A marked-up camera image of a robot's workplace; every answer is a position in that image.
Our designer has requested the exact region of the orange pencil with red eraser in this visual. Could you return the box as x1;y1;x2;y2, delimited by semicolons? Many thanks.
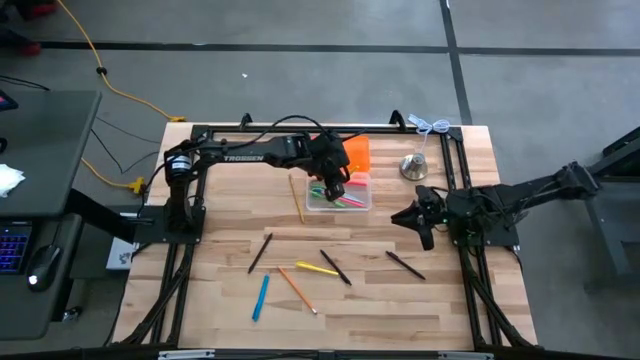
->
277;265;319;316

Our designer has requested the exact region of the orange plastic box lid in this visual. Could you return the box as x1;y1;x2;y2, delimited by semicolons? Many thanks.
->
309;133;372;174

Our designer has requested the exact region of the black side desk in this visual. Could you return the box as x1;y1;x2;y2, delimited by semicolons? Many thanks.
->
0;214;85;342

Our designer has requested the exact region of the person's foot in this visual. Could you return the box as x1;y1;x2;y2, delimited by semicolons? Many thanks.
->
0;27;42;57
17;0;57;20

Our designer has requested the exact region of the white cable bundle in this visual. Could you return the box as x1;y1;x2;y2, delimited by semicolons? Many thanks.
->
407;113;451;156

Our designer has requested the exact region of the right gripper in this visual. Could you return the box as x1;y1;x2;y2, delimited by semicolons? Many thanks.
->
391;185;451;251

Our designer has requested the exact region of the blue pen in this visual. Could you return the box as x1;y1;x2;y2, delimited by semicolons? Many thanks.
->
251;273;271;323

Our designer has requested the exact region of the black metal stand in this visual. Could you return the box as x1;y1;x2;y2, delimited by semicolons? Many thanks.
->
551;125;640;292

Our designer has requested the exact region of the white printed box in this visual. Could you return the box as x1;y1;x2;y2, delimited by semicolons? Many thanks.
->
105;236;141;271

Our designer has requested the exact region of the clear plastic supply box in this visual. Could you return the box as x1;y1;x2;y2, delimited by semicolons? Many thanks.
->
305;171;374;212

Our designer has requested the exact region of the dark grey desk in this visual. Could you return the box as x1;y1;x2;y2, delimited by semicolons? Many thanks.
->
0;89;104;219

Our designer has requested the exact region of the yellow cable with plug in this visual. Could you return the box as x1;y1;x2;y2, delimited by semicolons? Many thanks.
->
80;157;147;195

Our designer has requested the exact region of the backlit keyboard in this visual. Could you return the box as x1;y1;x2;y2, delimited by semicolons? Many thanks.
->
0;219;34;275

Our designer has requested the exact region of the thin black cable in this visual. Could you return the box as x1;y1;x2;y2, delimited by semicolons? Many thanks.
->
89;128;161;175
0;74;51;92
94;116;162;146

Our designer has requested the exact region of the silver metal bracket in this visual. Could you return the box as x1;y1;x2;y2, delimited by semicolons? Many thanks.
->
157;349;217;360
437;351;496;360

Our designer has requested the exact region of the black computer mouse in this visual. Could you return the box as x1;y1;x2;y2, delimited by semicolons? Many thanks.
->
25;243;64;294

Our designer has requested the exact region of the yellow wooden pencil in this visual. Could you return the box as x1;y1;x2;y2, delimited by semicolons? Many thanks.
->
287;172;306;225

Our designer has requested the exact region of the black pen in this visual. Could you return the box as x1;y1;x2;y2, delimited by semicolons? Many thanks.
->
247;232;274;275
384;249;427;281
319;248;353;287

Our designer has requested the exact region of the yellow extension cable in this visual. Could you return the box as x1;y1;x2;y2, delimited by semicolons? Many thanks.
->
55;0;187;124

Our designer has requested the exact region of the black device with pink light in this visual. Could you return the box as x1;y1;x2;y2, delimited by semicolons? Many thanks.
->
0;88;20;113

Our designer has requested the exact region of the yellow highlighter pen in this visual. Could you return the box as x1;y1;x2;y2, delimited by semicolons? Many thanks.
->
294;260;340;277

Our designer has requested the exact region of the white crumpled tissue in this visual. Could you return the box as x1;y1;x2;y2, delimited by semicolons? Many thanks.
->
0;163;26;199

